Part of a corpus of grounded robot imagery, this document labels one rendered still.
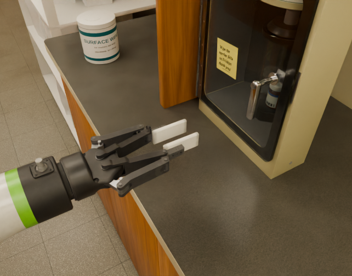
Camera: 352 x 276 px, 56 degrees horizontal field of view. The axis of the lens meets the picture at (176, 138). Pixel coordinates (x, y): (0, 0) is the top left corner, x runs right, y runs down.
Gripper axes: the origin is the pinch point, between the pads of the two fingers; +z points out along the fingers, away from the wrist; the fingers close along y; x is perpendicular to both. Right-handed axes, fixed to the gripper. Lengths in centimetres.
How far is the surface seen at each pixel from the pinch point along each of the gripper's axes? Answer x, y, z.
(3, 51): 117, 295, -22
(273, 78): -6.1, -0.3, 21.6
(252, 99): -2.6, -0.3, 17.0
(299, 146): 12.3, -5.3, 29.9
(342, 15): -18.7, -5.1, 28.7
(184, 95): 18.2, 31.7, 21.3
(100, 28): 7, 65, 8
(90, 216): 115, 74, -11
